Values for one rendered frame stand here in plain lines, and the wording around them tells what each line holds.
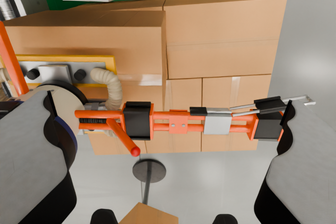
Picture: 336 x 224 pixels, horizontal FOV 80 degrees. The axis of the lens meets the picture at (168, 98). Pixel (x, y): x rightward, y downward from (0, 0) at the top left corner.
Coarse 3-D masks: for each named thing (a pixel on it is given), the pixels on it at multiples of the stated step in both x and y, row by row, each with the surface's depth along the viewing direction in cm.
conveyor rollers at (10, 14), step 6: (0, 0) 100; (6, 0) 101; (0, 6) 101; (6, 6) 102; (6, 12) 102; (12, 12) 104; (6, 18) 104; (6, 84) 123; (6, 96) 130; (12, 96) 128
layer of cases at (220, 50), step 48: (192, 0) 113; (240, 0) 98; (192, 48) 110; (240, 48) 109; (192, 96) 125; (240, 96) 124; (96, 144) 147; (144, 144) 146; (192, 144) 145; (240, 144) 144
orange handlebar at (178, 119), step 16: (0, 32) 44; (0, 48) 45; (16, 64) 48; (16, 80) 49; (80, 112) 54; (96, 112) 54; (112, 112) 54; (160, 112) 54; (176, 112) 54; (80, 128) 57; (96, 128) 56; (160, 128) 56; (176, 128) 55; (192, 128) 56; (240, 128) 56
